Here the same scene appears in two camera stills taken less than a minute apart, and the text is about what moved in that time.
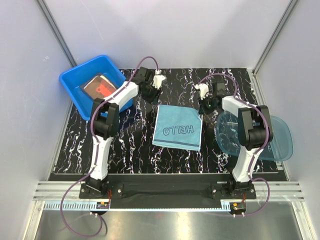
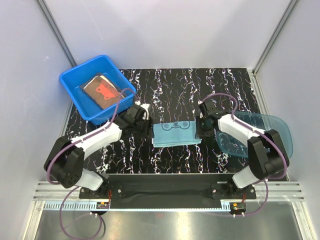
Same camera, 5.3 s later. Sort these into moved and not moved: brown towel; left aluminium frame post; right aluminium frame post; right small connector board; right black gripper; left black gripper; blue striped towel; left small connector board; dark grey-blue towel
Moved: blue striped towel; right black gripper; left black gripper
Not moved: right small connector board; left small connector board; brown towel; right aluminium frame post; left aluminium frame post; dark grey-blue towel
